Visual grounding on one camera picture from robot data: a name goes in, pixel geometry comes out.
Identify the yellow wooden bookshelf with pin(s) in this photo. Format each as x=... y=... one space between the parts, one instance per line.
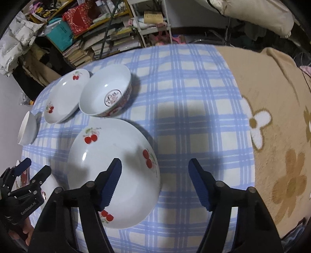
x=104 y=20

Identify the cream bedding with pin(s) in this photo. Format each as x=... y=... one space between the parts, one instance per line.
x=255 y=17

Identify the stack of books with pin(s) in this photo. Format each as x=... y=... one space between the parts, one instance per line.
x=85 y=52

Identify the white bowl with red print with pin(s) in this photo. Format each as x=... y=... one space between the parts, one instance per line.
x=97 y=90

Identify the green pole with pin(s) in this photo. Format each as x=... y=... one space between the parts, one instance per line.
x=107 y=31

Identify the blue checked cloth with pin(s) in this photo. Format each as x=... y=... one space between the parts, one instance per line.
x=189 y=109

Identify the person's left hand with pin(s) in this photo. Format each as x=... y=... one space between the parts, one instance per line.
x=25 y=231

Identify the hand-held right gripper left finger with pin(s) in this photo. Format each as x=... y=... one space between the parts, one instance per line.
x=113 y=185

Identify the large white cherry plate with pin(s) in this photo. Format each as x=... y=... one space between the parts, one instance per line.
x=102 y=150

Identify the beige floral blanket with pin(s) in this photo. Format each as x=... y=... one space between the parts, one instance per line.
x=274 y=97

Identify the brown cardboard sheet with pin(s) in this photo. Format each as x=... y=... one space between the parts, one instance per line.
x=40 y=70

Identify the white padded jacket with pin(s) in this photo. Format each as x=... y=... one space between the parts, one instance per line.
x=14 y=48

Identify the teal cardboard box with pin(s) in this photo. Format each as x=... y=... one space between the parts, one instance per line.
x=59 y=34

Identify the red patterned bag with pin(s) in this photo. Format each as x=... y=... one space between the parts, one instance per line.
x=77 y=18

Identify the small white cherry plate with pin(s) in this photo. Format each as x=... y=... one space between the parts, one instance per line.
x=64 y=97

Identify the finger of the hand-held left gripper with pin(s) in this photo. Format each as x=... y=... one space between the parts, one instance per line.
x=43 y=174
x=23 y=165

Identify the small plain white bowl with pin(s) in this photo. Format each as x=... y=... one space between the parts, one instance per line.
x=26 y=129

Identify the white metal rack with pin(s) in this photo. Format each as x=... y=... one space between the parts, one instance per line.
x=155 y=29

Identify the brown paper box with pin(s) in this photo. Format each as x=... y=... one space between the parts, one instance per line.
x=153 y=17

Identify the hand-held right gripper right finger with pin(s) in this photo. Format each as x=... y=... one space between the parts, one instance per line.
x=199 y=185

